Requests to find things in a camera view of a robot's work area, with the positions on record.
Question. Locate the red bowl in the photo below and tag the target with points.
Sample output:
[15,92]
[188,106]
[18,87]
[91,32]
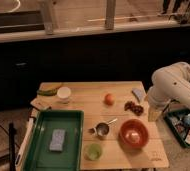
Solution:
[133,125]

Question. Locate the green plastic tray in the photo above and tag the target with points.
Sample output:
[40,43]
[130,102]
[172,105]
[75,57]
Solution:
[39,157]

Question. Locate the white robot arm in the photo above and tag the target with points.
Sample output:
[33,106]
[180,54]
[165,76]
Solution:
[168,83]

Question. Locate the orange apple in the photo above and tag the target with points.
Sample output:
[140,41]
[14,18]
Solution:
[109,99]

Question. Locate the dark grapes bunch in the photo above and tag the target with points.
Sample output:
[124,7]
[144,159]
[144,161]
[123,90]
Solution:
[136,109]

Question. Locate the blue sponge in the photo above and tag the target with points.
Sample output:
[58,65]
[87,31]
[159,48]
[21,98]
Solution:
[57,141]

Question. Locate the black stand pole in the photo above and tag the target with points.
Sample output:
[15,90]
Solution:
[12,156]

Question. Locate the metal measuring cup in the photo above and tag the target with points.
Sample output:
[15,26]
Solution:
[102,129]

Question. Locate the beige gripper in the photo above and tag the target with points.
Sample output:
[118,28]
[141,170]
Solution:
[155,110]

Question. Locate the small green cup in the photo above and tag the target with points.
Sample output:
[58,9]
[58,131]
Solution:
[93,151]

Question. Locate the white paper cup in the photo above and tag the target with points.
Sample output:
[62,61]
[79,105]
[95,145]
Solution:
[64,94]

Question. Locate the blue grey cloth piece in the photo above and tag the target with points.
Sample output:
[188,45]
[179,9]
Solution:
[139,94]

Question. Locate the green cucumber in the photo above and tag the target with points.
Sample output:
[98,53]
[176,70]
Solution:
[47,92]

